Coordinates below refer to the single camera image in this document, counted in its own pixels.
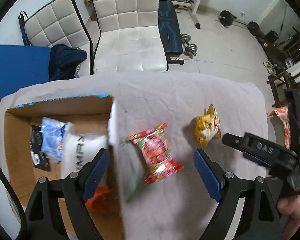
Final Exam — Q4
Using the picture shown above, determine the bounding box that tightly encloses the orange snack packet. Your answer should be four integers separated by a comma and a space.
85, 186, 110, 213

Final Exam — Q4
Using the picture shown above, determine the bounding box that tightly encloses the black pouch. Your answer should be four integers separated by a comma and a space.
30, 125, 51, 172

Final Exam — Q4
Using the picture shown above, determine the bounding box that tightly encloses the white soft packet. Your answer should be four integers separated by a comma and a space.
61, 122, 108, 179

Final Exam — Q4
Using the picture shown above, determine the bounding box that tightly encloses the light blue soft packet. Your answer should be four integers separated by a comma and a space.
41, 117, 66, 163

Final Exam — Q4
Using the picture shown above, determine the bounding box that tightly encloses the yellow panda snack packet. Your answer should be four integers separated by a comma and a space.
193, 104, 222, 148

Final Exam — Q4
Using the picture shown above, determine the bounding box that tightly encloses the red snack packet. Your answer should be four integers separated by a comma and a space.
126, 123, 184, 184

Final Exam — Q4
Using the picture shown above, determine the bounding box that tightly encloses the person's right hand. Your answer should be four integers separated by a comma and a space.
277, 194, 300, 239

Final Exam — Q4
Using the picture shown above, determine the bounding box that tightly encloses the orange white floral towel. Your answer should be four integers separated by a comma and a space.
267, 106, 290, 149

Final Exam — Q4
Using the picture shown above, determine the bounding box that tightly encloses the brown wooden chair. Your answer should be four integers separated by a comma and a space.
267, 70, 300, 108

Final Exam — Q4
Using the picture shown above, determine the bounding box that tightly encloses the open cardboard box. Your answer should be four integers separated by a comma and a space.
4, 95, 124, 239

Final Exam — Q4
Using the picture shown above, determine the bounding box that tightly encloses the grey table cloth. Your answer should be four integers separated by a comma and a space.
0, 72, 268, 239

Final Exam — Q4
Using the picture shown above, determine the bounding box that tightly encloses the chrome dumbbell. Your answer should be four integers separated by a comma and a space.
181, 34, 198, 59

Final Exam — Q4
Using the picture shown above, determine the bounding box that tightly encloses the blue foam mat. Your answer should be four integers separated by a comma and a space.
0, 44, 51, 100

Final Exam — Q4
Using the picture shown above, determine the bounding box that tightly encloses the floor barbell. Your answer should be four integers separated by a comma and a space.
218, 10, 260, 36

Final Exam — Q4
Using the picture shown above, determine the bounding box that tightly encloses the dark blue cloth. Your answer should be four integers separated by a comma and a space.
49, 44, 87, 81

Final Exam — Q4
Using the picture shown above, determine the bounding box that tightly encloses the black blue weight bench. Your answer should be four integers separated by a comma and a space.
159, 0, 184, 65

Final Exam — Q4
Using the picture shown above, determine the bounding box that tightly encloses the white barbell rack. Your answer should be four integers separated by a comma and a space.
169, 0, 201, 29

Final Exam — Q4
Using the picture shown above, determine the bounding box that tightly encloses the white quilted chair left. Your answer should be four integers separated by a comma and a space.
25, 0, 94, 77

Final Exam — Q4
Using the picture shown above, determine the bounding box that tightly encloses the white quilted chair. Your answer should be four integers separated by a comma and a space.
92, 0, 168, 73
25, 0, 94, 77

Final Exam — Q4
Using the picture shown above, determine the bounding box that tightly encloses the white quilted chair right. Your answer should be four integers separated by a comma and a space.
92, 0, 168, 73

